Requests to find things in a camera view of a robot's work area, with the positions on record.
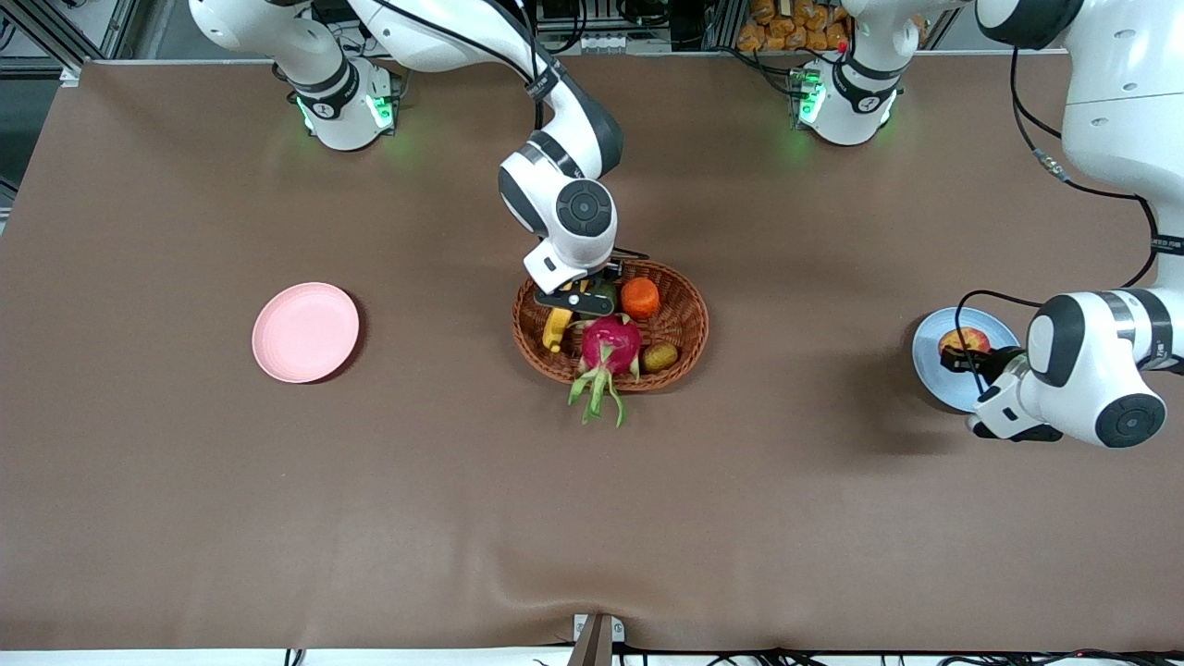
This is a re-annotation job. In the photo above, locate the red yellow apple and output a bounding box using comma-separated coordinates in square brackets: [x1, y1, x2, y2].
[938, 327, 992, 362]

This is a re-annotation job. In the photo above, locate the yellow banana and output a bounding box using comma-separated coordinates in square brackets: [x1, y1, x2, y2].
[542, 282, 593, 354]

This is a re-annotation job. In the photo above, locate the orange tangerine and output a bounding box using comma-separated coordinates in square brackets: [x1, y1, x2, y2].
[621, 277, 661, 321]

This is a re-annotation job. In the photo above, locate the blue plate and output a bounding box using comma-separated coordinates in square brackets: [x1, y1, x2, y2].
[912, 307, 1023, 414]

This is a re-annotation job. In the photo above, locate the pink dragon fruit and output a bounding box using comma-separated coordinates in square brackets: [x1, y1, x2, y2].
[567, 314, 644, 428]

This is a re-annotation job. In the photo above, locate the brown wicker basket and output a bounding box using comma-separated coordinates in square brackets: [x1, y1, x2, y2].
[512, 256, 710, 391]

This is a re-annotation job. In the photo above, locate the brown table cloth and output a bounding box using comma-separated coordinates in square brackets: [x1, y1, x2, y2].
[0, 51, 1184, 653]

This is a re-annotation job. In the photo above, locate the grey control box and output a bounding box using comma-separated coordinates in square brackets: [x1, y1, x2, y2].
[536, 0, 672, 55]

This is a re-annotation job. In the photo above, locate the pink plate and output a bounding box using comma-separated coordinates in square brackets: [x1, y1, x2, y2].
[252, 282, 360, 384]

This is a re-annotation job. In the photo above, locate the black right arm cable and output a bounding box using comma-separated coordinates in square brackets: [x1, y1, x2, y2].
[370, 0, 556, 130]

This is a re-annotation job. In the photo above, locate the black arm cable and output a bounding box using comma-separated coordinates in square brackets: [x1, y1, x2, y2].
[953, 46, 1162, 371]
[370, 0, 556, 130]

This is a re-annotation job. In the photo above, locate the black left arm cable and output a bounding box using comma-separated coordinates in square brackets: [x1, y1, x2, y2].
[953, 46, 1162, 371]

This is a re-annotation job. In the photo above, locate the metal table edge bracket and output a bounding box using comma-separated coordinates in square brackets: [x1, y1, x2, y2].
[566, 612, 625, 666]

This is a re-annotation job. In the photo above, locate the silver aluminium frame profile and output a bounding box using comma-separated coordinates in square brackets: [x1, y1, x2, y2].
[0, 0, 140, 75]

